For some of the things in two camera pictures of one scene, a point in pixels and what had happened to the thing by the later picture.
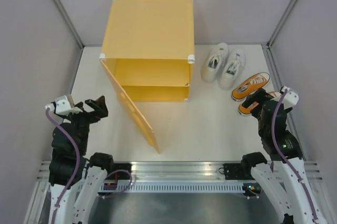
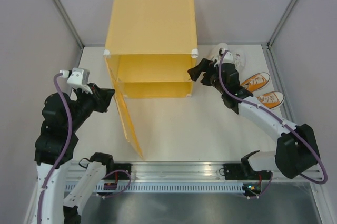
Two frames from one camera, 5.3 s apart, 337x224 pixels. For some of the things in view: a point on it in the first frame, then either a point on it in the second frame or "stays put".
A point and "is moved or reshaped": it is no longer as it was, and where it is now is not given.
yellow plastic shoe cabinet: x=153 y=40 is moved or reshaped
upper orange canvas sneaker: x=251 y=84 stays put
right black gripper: x=258 y=95 to x=205 y=65
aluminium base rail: x=183 y=171 stays put
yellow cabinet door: x=146 y=130 to x=124 y=109
